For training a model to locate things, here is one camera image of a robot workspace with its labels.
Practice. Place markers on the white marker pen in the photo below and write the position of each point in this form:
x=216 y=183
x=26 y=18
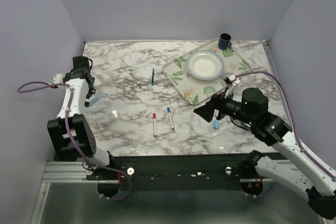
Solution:
x=170 y=119

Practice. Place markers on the blue gel pen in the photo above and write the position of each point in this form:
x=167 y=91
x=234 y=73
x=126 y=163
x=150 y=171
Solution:
x=152 y=78

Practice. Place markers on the white red marker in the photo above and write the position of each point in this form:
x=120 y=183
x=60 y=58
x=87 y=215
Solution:
x=154 y=125

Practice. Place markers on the aluminium frame rail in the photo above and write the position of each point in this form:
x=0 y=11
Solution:
x=281 y=90

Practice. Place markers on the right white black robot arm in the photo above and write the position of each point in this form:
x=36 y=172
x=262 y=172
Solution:
x=268 y=128

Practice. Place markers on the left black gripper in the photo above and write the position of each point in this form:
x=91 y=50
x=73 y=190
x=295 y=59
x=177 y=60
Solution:
x=88 y=95

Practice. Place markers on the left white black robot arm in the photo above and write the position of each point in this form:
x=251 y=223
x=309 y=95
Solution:
x=70 y=132

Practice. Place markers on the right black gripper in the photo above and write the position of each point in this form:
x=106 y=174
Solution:
x=217 y=102

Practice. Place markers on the dark blue mug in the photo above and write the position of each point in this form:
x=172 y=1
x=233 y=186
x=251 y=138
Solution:
x=224 y=41

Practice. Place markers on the floral serving tray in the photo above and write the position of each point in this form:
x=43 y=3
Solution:
x=195 y=91

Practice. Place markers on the white blue rimmed bowl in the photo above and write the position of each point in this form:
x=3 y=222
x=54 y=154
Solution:
x=205 y=65

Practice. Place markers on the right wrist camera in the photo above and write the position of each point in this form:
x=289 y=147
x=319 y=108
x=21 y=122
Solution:
x=232 y=82

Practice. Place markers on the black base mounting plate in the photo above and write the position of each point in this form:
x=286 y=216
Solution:
x=181 y=172

